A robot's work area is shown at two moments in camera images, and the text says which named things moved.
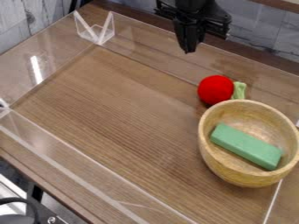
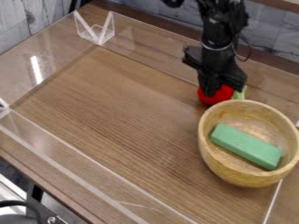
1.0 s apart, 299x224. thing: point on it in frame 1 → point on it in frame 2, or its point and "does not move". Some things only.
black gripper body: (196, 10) → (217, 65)
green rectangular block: (245, 146) does not move
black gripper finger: (188, 35) → (209, 82)
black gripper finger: (200, 32) → (236, 82)
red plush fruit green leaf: (217, 89) does not move
